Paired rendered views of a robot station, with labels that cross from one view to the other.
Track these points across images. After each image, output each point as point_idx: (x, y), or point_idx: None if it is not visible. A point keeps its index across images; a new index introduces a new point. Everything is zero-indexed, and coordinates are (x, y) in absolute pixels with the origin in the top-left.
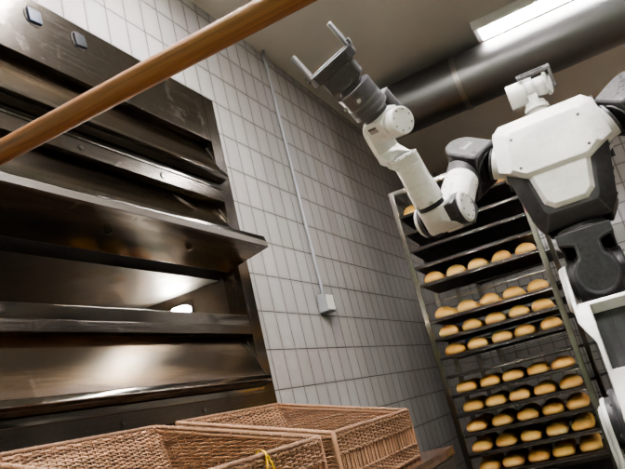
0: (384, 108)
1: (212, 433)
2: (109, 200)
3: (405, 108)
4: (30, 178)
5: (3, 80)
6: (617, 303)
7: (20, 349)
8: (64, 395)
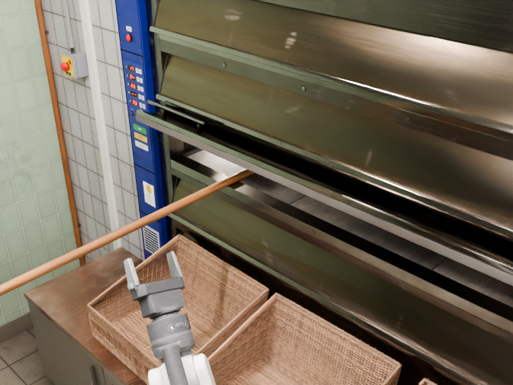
0: (161, 361)
1: None
2: (344, 205)
3: (149, 381)
4: (283, 176)
5: (335, 60)
6: None
7: (330, 257)
8: (327, 301)
